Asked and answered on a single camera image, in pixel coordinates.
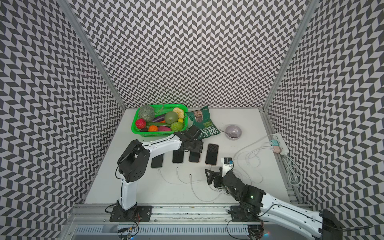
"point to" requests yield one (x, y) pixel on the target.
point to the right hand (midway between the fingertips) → (212, 173)
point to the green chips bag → (201, 118)
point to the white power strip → (284, 149)
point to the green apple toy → (171, 117)
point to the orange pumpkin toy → (153, 128)
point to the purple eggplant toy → (160, 118)
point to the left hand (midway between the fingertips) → (196, 148)
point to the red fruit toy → (140, 123)
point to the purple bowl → (233, 132)
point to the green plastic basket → (161, 109)
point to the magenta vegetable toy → (162, 128)
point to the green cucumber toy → (157, 124)
